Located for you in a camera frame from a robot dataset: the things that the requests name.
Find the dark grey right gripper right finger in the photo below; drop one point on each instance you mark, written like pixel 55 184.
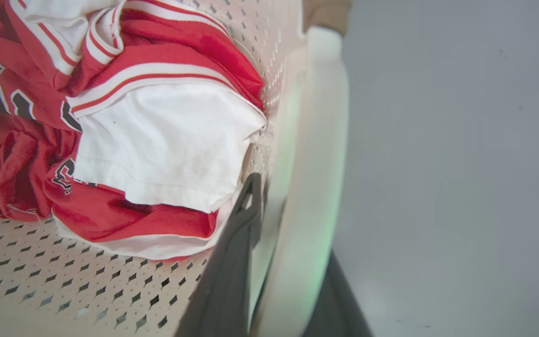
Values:
pixel 337 304

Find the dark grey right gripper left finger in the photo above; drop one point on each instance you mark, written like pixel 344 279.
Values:
pixel 232 276

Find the white perforated plastic laundry basket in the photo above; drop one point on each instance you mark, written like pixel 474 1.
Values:
pixel 297 187

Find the red and white jersey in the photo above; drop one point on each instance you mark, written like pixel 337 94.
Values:
pixel 134 140

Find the beige furniture piece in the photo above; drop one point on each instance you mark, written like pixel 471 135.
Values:
pixel 328 14

